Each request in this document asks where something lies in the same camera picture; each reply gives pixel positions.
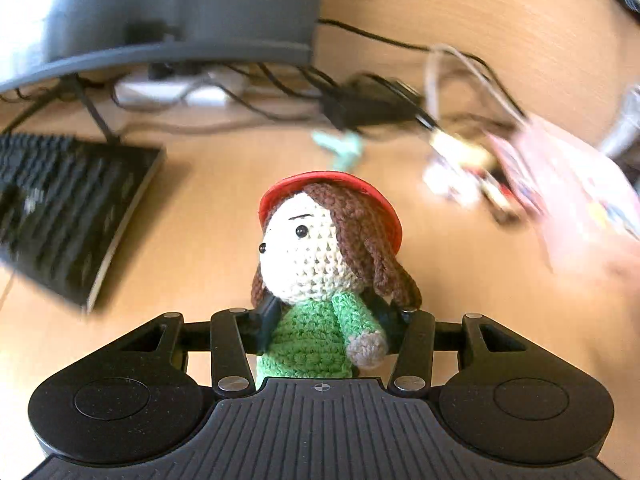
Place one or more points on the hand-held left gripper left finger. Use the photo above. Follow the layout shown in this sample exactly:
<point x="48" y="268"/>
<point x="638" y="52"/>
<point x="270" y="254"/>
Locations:
<point x="267" y="322"/>

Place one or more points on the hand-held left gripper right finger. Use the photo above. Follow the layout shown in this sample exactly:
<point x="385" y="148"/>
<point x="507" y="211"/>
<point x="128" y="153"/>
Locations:
<point x="395" y="332"/>

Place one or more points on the crochet doll with red hat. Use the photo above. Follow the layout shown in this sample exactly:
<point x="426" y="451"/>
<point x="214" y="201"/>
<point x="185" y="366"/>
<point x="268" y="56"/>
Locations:
<point x="310" y="255"/>

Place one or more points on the pink cardboard box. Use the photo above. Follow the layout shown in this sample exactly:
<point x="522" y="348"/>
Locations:
<point x="565" y="195"/>

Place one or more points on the red black batteries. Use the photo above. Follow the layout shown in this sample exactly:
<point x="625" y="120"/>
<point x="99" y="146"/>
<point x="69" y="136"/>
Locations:
<point x="502" y="200"/>

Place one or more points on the yellow white small packet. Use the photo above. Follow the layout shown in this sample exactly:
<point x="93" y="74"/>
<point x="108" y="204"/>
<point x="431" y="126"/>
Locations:
<point x="452" y="170"/>

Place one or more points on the teal small toy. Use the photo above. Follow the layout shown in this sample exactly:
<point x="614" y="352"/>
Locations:
<point x="345" y="147"/>

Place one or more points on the black keyboard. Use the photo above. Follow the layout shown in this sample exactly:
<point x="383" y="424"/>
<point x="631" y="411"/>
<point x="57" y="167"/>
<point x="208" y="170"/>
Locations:
<point x="65" y="210"/>

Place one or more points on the white power strip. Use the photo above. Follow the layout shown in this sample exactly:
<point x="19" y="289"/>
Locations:
<point x="200" y="91"/>

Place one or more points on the dark grey monitor stand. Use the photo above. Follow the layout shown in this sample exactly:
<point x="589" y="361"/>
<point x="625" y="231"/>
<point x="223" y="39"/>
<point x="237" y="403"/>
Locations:
<point x="160" y="5"/>

